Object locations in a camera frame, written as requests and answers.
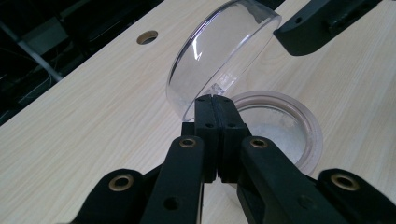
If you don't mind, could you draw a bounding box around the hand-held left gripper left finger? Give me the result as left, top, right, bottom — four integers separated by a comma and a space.
139, 95, 219, 224

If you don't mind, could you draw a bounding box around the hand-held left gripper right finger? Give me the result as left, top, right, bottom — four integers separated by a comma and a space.
213, 94, 344, 224

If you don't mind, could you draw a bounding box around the clear glass jar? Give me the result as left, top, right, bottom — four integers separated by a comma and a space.
165, 0, 283, 122

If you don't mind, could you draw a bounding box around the white desk leg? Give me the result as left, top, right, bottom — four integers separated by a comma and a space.
0, 21, 64, 83

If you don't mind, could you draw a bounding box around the grey box under desk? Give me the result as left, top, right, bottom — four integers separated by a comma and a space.
21, 17, 69, 48

